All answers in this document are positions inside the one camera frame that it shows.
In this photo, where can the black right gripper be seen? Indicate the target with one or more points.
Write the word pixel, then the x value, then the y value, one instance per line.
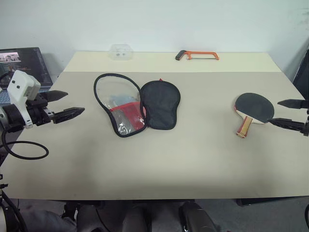
pixel 306 123

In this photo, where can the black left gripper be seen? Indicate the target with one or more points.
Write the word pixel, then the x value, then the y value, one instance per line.
pixel 38 113

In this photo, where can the black table tennis paddle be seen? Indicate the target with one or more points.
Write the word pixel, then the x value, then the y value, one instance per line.
pixel 254 107

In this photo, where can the black red paddle case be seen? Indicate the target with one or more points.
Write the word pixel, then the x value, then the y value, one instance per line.
pixel 159 104

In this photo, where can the black chair back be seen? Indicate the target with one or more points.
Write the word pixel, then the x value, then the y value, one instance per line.
pixel 303 72

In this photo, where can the open laptop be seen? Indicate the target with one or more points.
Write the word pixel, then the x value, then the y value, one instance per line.
pixel 29 62

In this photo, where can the clear plastic box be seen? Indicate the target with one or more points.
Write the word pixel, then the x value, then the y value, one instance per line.
pixel 120 52

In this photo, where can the orange hacksaw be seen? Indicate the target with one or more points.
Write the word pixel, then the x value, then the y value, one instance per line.
pixel 179 55

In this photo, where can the dark rounded shape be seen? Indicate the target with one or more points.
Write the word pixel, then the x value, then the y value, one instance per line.
pixel 135 217
pixel 198 217

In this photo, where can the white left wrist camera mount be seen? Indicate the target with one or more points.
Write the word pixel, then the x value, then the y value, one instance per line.
pixel 18 84

